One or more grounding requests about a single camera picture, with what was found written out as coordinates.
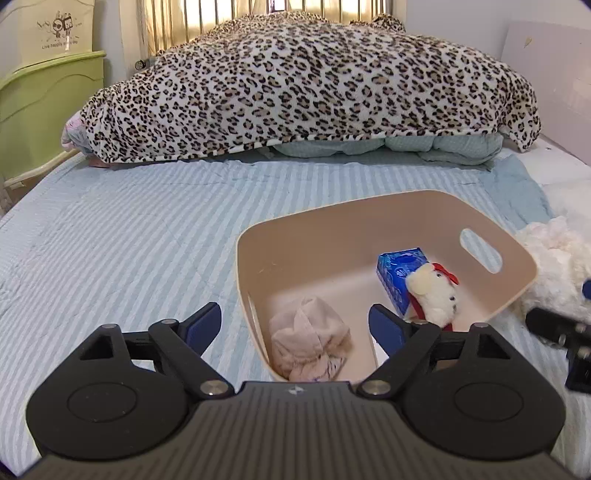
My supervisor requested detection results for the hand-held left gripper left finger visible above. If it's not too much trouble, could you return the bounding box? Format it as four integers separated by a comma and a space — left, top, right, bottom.
79, 302, 235, 400

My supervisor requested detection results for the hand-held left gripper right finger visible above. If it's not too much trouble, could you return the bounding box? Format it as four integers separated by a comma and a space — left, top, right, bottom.
358, 303, 511, 400

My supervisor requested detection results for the white fluffy plush toy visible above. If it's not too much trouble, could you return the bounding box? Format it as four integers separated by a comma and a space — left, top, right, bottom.
514, 185, 591, 325

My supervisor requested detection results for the beige plastic basket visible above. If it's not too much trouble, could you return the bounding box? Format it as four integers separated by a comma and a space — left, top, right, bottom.
235, 189, 539, 383

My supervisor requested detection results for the blue tissue packet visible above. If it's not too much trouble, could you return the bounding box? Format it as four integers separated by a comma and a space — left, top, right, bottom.
376, 248, 433, 317

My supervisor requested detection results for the white plush toy red scarf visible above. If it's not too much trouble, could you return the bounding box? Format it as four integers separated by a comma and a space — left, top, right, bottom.
405, 263, 461, 331

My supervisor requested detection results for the pink crumpled cloth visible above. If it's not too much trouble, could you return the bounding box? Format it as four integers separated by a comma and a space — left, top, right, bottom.
269, 296, 354, 383

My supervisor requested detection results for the blue striped bed sheet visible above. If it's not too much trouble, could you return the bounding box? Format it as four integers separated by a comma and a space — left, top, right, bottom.
0, 151, 591, 477

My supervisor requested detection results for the light blue folded quilt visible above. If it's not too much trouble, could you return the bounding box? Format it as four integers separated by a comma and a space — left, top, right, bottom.
271, 133, 504, 172

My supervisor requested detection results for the white board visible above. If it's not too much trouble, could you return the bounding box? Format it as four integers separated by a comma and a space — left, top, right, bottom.
501, 20, 591, 160

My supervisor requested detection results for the pink bundled cloth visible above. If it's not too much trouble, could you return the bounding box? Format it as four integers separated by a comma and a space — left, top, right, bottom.
62, 113, 94, 157

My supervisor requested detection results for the leopard print blanket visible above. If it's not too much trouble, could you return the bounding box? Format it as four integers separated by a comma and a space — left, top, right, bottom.
78, 11, 541, 165

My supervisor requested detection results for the green wooden cabinet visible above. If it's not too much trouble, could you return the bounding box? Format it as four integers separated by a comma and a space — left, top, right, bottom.
0, 50, 108, 186

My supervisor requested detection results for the window with metal bars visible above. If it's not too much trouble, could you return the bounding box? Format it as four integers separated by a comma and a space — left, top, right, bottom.
137, 0, 394, 62

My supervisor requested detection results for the white printed storage box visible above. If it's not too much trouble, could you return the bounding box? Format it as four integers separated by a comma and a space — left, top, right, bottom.
0, 0, 100, 78

